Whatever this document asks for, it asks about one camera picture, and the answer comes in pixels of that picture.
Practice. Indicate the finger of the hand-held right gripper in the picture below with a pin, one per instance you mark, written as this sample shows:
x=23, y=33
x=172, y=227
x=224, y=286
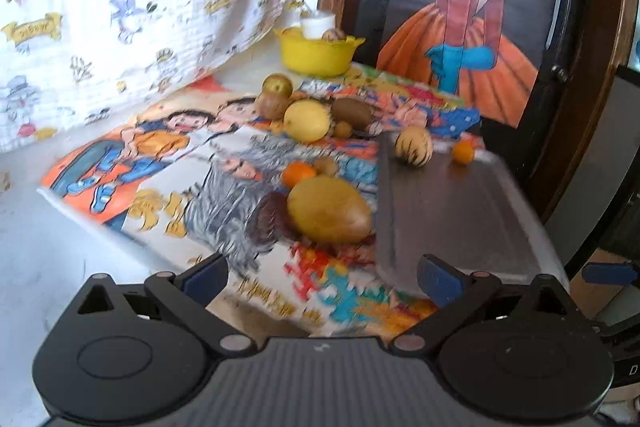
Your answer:
x=607, y=273

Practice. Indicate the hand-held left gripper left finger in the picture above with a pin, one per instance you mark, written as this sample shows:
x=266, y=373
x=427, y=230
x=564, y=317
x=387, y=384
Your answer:
x=205, y=281

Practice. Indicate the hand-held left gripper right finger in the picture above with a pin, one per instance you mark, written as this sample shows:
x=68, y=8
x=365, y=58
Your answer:
x=440, y=281

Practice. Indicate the metal tray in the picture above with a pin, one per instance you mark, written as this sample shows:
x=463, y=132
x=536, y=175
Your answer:
x=450, y=217

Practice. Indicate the yellow-green mango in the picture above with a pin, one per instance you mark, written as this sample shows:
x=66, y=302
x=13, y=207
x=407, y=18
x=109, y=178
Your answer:
x=330, y=212

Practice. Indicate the orange tangerine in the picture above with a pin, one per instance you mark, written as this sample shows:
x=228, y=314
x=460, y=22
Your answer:
x=297, y=173

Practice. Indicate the tan round fruit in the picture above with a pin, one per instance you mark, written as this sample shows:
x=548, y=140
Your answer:
x=267, y=106

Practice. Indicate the yellow lemon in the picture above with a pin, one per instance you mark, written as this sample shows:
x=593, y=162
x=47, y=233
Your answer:
x=306, y=121

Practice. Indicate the dark brown fruit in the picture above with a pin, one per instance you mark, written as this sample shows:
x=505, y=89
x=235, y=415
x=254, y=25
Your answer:
x=267, y=219

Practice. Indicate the orange kumquat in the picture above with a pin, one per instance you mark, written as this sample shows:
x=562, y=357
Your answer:
x=463, y=152

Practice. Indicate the striped pale round fruit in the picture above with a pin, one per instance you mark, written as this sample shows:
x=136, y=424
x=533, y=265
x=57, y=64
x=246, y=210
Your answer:
x=413, y=146

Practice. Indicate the colourful cartoon printed mat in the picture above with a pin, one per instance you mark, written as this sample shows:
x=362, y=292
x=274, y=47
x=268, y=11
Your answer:
x=150, y=147

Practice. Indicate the brown kiwi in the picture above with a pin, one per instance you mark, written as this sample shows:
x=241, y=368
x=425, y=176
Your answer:
x=351, y=112

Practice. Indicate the green-brown round fruit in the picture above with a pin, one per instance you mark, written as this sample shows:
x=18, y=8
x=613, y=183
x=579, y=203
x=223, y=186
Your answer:
x=278, y=86

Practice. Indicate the yellow bowl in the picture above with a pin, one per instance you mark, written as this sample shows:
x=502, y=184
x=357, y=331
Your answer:
x=315, y=57

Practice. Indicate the walnut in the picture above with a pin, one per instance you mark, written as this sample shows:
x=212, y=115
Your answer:
x=333, y=35

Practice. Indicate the white cartoon printed cloth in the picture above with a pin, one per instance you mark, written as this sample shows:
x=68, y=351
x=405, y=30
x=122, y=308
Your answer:
x=150, y=7

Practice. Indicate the white cup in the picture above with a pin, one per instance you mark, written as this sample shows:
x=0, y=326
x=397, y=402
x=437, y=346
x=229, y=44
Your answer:
x=317, y=23

